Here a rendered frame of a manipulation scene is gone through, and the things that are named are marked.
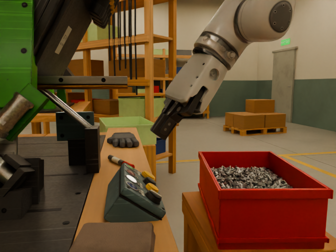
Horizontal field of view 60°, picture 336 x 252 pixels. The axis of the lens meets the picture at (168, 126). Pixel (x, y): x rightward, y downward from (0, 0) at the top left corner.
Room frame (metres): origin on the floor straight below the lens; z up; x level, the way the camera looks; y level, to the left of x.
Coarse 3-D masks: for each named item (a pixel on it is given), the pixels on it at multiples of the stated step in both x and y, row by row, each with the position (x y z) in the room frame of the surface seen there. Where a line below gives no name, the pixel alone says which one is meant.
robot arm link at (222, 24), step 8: (224, 0) 0.57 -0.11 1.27; (232, 0) 0.55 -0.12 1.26; (240, 0) 0.53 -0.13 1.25; (224, 8) 0.55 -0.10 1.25; (232, 8) 0.53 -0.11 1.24; (216, 16) 0.55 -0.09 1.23; (224, 16) 0.54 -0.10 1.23; (232, 16) 0.52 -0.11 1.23; (208, 24) 0.56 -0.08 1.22; (216, 24) 0.54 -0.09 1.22; (224, 24) 0.53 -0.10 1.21; (232, 24) 0.52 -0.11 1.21; (216, 32) 0.53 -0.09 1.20; (224, 32) 0.53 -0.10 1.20; (232, 32) 0.53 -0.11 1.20; (232, 40) 0.53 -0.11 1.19; (240, 40) 0.53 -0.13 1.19; (240, 48) 0.54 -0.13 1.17
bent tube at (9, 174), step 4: (0, 160) 0.46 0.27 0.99; (0, 164) 0.46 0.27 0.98; (4, 164) 0.46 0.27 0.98; (8, 164) 0.47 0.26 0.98; (0, 168) 0.46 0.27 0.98; (4, 168) 0.46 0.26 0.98; (8, 168) 0.46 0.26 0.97; (12, 168) 0.47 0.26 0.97; (0, 172) 0.45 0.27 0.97; (4, 172) 0.45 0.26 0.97; (8, 172) 0.46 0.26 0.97; (12, 172) 0.46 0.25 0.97; (0, 176) 0.45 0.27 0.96; (4, 176) 0.45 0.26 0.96; (8, 176) 0.45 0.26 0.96; (0, 180) 0.45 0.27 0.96; (4, 180) 0.45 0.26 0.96
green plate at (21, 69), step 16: (0, 0) 0.56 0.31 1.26; (16, 0) 0.57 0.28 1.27; (32, 0) 0.57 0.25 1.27; (0, 16) 0.56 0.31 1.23; (16, 16) 0.56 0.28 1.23; (32, 16) 0.57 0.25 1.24; (0, 32) 0.55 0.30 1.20; (16, 32) 0.55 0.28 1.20; (32, 32) 0.56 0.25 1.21; (0, 48) 0.54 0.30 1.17; (16, 48) 0.55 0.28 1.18; (32, 48) 0.55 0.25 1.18; (0, 64) 0.53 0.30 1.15; (16, 64) 0.54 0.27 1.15; (32, 64) 0.55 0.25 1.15; (0, 80) 0.53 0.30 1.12; (16, 80) 0.53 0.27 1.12; (32, 80) 0.54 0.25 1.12; (0, 96) 0.52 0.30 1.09
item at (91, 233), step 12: (84, 228) 0.35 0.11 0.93; (96, 228) 0.35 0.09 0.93; (108, 228) 0.35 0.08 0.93; (120, 228) 0.35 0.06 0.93; (132, 228) 0.35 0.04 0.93; (144, 228) 0.35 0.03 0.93; (84, 240) 0.32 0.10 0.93; (96, 240) 0.32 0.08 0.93; (108, 240) 0.32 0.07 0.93; (120, 240) 0.32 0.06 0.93; (132, 240) 0.32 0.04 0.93; (144, 240) 0.32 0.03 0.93
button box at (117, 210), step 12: (120, 168) 0.55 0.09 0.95; (120, 180) 0.48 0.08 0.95; (108, 192) 0.50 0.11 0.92; (120, 192) 0.42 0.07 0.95; (132, 192) 0.42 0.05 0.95; (144, 192) 0.46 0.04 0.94; (108, 204) 0.44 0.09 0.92; (120, 204) 0.42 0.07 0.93; (132, 204) 0.42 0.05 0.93; (144, 204) 0.43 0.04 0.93; (156, 204) 0.44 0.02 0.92; (108, 216) 0.42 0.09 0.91; (120, 216) 0.42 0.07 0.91; (132, 216) 0.42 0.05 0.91; (144, 216) 0.43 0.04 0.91; (156, 216) 0.43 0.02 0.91
